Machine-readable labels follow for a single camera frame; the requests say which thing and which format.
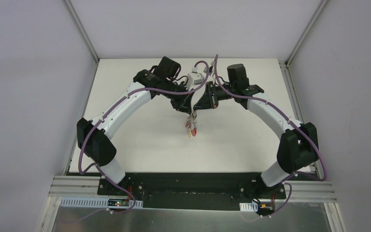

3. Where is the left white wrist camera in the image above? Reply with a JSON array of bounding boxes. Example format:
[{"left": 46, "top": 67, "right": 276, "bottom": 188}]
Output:
[{"left": 186, "top": 67, "right": 205, "bottom": 91}]

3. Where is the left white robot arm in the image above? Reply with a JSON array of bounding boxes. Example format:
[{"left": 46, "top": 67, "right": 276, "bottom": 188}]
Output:
[{"left": 76, "top": 57, "right": 191, "bottom": 196}]

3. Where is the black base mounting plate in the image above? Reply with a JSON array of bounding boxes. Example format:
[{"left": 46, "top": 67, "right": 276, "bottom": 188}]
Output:
[{"left": 96, "top": 172, "right": 287, "bottom": 211}]

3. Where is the aluminium frame rail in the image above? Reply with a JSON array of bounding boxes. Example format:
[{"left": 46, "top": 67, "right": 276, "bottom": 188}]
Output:
[{"left": 49, "top": 175, "right": 338, "bottom": 203}]

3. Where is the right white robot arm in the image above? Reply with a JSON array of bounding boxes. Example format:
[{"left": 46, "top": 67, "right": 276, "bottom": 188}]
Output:
[{"left": 193, "top": 64, "right": 319, "bottom": 198}]

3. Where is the keyring with coloured keys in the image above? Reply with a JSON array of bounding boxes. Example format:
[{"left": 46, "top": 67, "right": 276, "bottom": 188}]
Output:
[{"left": 185, "top": 111, "right": 197, "bottom": 138}]

